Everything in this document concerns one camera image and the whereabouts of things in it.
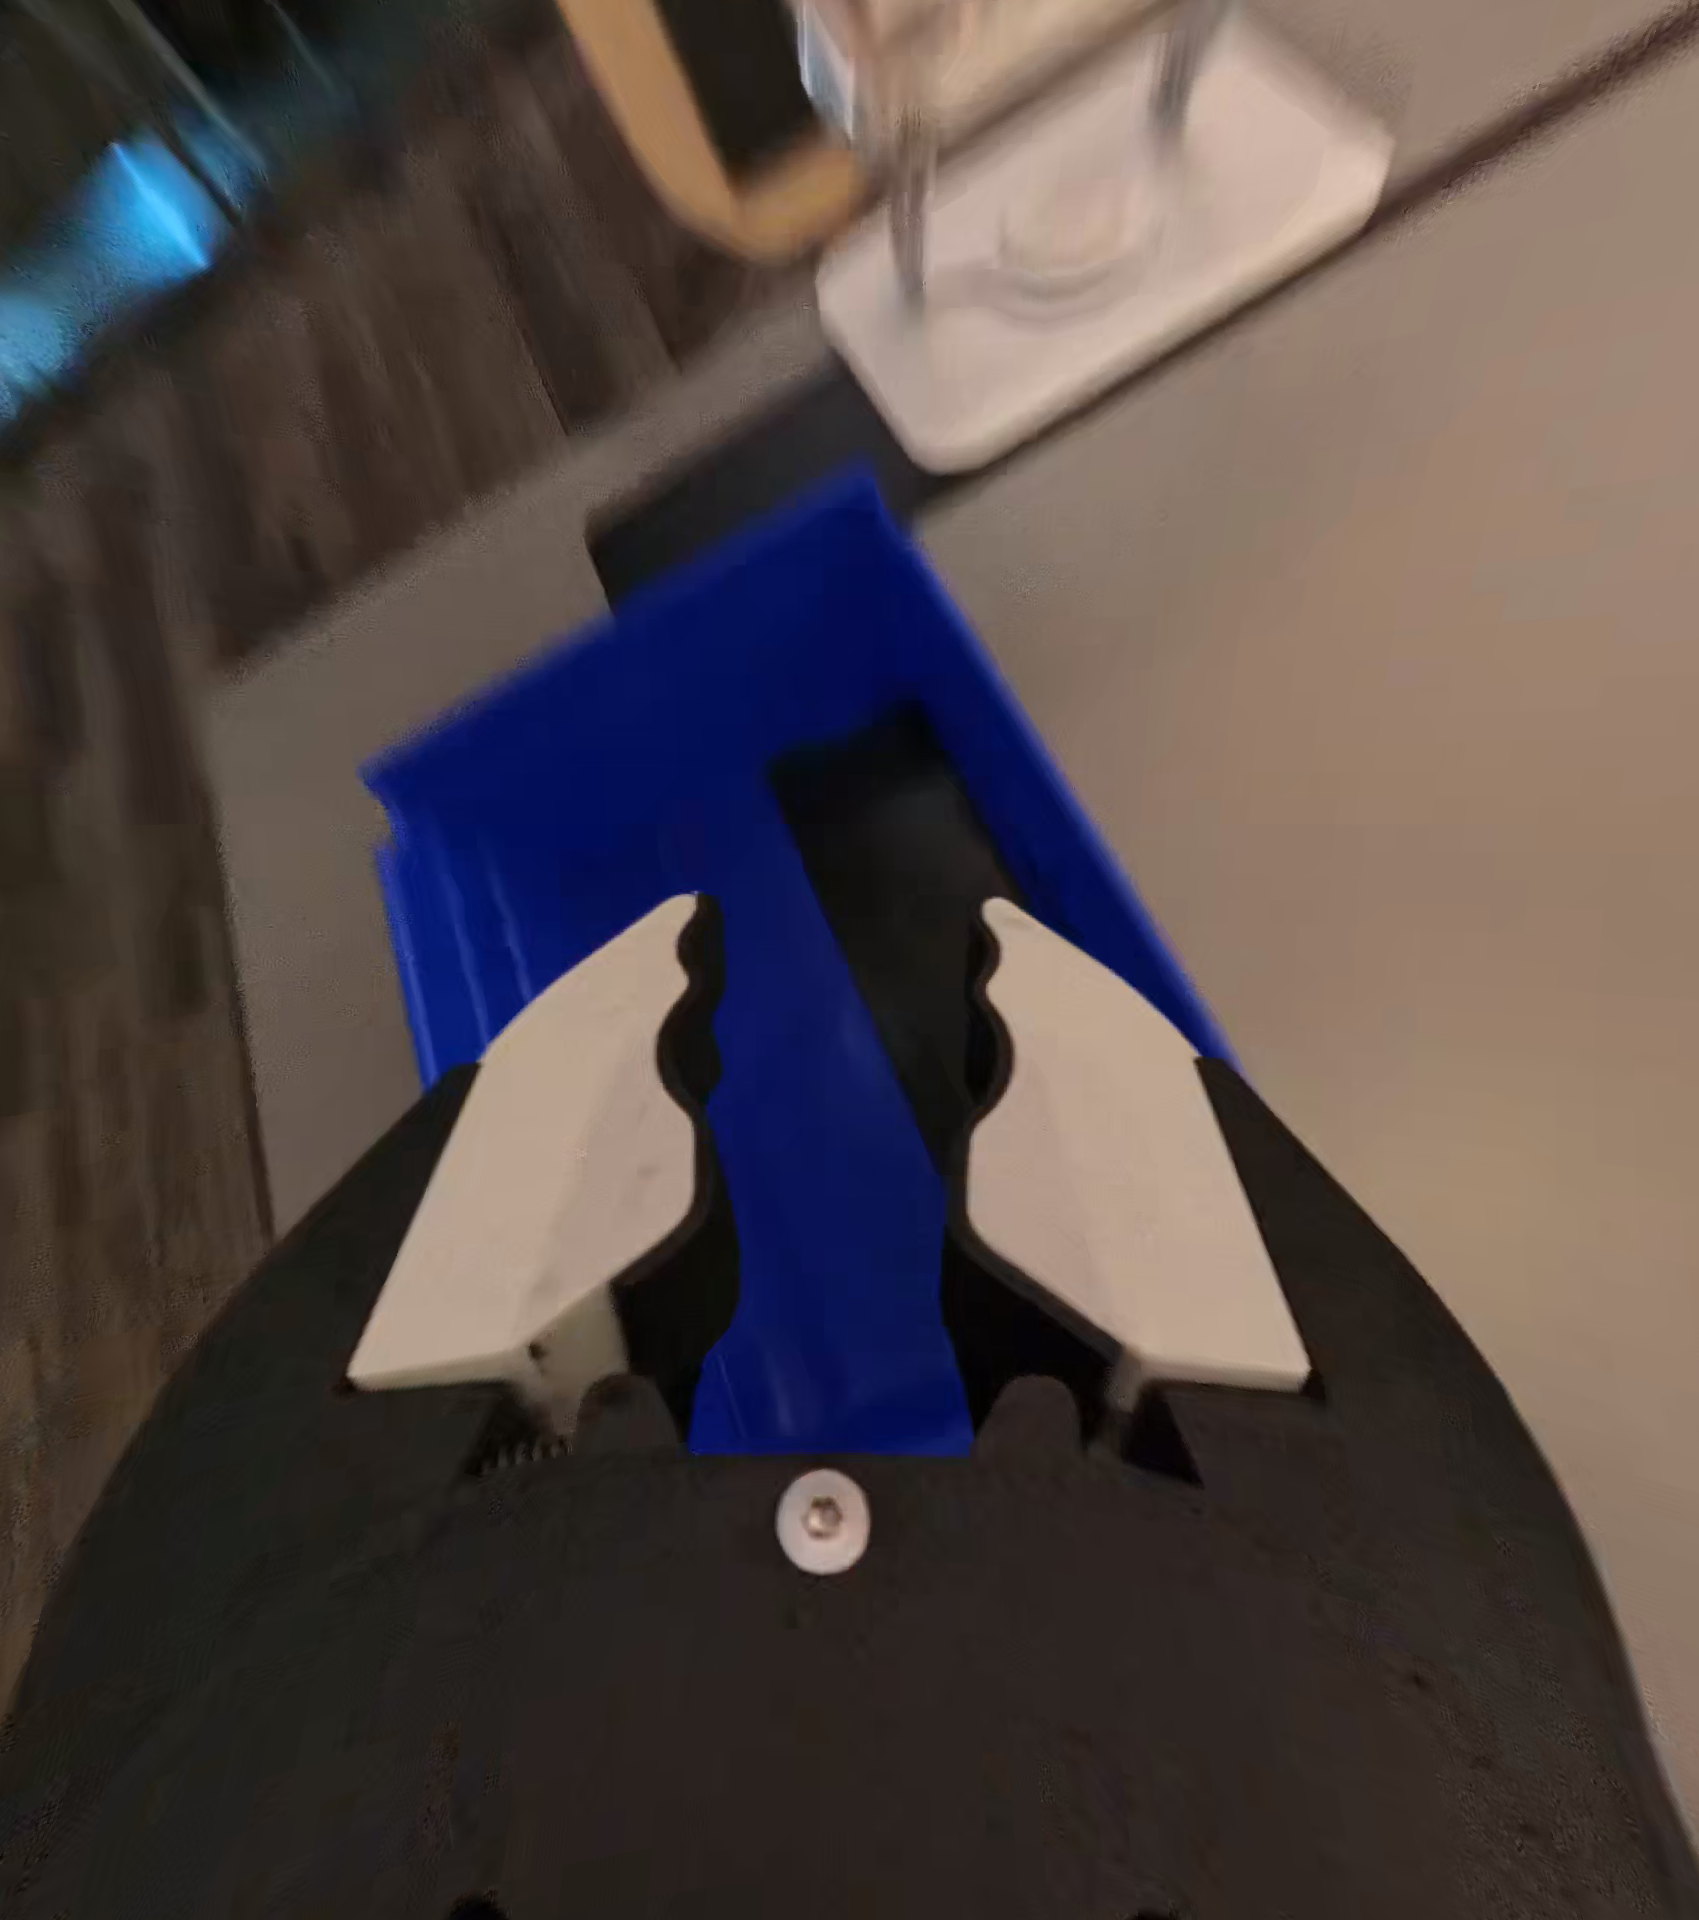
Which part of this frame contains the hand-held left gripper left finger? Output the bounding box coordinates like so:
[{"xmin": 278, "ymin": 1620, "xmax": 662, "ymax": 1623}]
[{"xmin": 344, "ymin": 895, "xmax": 744, "ymax": 1420}]

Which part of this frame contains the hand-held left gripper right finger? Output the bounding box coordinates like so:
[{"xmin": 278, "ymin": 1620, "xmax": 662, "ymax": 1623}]
[{"xmin": 946, "ymin": 895, "xmax": 1316, "ymax": 1399}]

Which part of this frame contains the blue plastic bin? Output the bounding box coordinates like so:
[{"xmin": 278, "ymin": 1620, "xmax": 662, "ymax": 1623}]
[{"xmin": 358, "ymin": 463, "xmax": 1242, "ymax": 1460}]

